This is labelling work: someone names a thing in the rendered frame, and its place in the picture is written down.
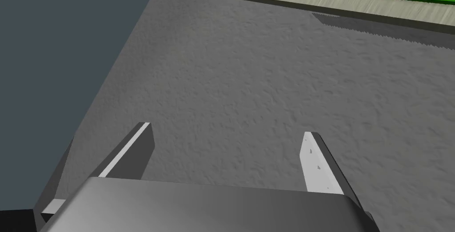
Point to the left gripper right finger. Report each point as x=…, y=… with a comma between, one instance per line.
x=321, y=169

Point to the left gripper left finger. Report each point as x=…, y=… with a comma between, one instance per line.
x=132, y=157

